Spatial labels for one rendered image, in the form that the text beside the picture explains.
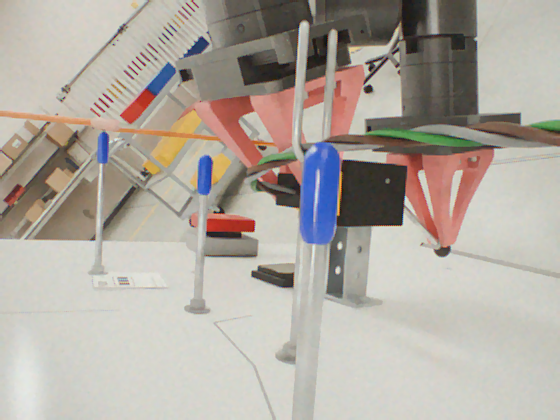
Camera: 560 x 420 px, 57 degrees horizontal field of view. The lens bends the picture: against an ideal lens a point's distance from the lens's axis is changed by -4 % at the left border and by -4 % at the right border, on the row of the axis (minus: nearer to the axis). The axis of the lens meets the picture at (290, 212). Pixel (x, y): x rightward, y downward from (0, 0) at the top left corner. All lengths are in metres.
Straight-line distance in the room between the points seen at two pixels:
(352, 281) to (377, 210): 0.05
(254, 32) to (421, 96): 0.16
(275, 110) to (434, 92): 0.16
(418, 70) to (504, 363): 0.21
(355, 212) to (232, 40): 0.12
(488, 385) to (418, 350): 0.05
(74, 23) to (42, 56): 0.71
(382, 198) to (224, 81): 0.12
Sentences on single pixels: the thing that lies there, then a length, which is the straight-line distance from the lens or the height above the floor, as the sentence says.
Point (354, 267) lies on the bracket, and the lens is 0.35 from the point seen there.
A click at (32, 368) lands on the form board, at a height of 1.23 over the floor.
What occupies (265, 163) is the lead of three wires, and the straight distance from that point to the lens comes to 0.24.
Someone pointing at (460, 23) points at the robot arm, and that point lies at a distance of 0.40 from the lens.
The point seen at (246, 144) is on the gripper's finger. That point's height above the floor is 1.19.
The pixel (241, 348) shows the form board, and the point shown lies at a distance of 0.25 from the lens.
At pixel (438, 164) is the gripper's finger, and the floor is 1.08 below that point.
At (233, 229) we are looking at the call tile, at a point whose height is 1.11.
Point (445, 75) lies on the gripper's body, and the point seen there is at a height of 1.12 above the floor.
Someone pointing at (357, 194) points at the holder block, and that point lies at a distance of 0.32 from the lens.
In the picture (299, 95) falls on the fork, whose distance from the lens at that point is 0.22.
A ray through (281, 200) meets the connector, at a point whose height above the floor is 1.15.
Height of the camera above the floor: 1.27
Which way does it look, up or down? 23 degrees down
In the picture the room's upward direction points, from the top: 48 degrees counter-clockwise
